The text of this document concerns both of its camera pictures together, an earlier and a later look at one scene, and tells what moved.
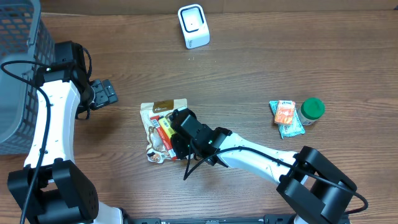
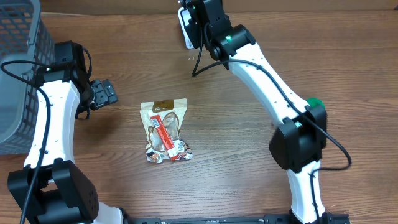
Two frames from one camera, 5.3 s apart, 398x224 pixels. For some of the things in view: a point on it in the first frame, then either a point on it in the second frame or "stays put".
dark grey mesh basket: x=25 y=35 stays put
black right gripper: x=185 y=151 -> x=194 y=35
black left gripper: x=104 y=92 stays put
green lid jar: x=310 y=111 stays put
